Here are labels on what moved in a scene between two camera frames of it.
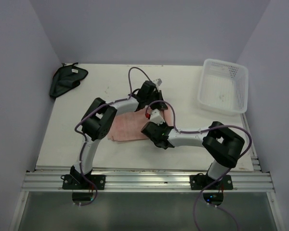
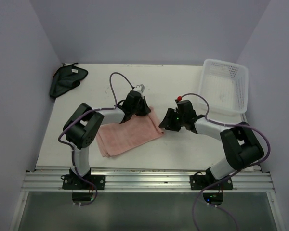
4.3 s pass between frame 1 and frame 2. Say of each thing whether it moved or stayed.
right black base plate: stayed
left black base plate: stayed
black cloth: stayed
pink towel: moved
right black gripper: moved
